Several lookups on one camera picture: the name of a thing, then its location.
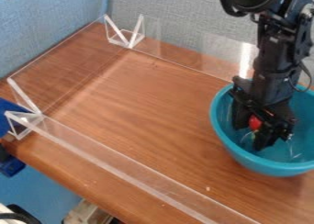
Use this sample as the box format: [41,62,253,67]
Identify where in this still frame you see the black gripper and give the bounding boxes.
[229,75,299,152]

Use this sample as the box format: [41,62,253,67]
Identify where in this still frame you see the red strawberry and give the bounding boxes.
[249,115,263,131]

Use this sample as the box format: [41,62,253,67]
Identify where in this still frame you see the blue plastic bowl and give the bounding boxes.
[209,84,314,177]

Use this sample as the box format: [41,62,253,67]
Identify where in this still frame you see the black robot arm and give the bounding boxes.
[220,0,314,151]

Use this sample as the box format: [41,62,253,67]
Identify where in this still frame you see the grey box under table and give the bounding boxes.
[63,199,113,224]

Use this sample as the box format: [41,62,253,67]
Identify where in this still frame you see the clear acrylic barrier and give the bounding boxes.
[5,14,314,224]

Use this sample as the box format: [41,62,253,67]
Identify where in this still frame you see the blue clamp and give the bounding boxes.
[0,97,33,178]

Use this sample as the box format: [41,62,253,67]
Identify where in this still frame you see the white black object under table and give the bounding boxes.
[0,203,42,224]

